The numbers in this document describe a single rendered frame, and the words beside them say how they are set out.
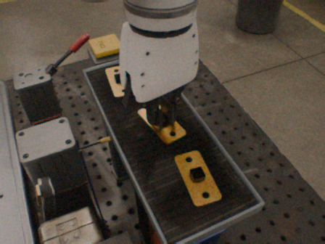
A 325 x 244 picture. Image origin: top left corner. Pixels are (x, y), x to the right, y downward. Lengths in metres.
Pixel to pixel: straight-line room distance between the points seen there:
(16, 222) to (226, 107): 0.85
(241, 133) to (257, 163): 0.13
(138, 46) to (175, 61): 0.06
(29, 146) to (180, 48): 0.32
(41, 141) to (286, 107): 1.98
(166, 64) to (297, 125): 1.92
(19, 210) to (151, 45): 0.41
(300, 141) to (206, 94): 1.06
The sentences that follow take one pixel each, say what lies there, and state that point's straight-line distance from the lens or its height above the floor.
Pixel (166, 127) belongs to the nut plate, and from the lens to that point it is 0.48.
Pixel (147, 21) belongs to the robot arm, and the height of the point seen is 1.36.
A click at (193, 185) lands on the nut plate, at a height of 1.16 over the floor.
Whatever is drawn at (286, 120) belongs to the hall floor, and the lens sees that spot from 2.26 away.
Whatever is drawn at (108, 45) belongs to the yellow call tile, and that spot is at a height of 1.16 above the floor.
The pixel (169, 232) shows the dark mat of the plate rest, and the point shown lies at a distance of 0.39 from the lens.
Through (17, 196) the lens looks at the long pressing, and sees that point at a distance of 0.66.
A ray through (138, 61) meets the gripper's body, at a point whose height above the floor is 1.31.
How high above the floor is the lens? 1.52
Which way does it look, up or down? 47 degrees down
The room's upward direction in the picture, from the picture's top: straight up
